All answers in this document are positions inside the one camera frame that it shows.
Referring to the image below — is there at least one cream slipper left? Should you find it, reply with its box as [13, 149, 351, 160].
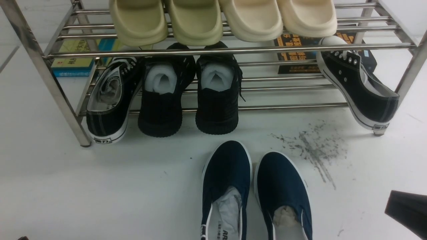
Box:
[219, 0, 284, 42]

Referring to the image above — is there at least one olive green slipper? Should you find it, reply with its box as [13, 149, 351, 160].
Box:
[109, 0, 169, 47]
[164, 0, 223, 46]

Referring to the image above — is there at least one black canvas sneaker right end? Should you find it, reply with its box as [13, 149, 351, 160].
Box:
[316, 50, 400, 131]

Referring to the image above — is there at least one olive green slipper left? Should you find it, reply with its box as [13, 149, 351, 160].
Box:
[109, 0, 169, 47]

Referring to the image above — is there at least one black canvas sneaker end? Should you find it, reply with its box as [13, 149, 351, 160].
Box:
[316, 50, 400, 131]
[86, 57, 144, 144]

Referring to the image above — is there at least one cream slipper right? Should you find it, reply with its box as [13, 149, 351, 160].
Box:
[276, 0, 338, 38]

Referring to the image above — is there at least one black knit shoe left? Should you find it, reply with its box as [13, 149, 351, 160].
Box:
[138, 55, 196, 138]

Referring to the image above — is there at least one cream slipper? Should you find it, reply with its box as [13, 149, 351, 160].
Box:
[219, 0, 284, 42]
[276, 0, 338, 38]

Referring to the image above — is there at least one olive green slipper right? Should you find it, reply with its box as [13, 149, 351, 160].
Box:
[164, 0, 223, 46]

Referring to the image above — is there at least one stainless steel shoe rack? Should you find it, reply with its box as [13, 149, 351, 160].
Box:
[1, 0, 426, 147]

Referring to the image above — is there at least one black knit shoe right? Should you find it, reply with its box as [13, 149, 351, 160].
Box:
[195, 53, 243, 135]

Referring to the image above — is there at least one black canvas sneaker left end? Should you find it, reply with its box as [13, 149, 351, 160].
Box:
[86, 57, 144, 144]

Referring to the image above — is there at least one black knit shoe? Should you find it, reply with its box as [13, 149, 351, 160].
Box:
[138, 55, 196, 138]
[195, 53, 243, 135]

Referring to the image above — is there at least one black orange book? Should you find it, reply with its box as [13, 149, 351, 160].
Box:
[274, 33, 378, 74]

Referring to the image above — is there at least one navy slip-on shoe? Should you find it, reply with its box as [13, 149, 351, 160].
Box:
[200, 140, 252, 240]
[254, 151, 313, 240]

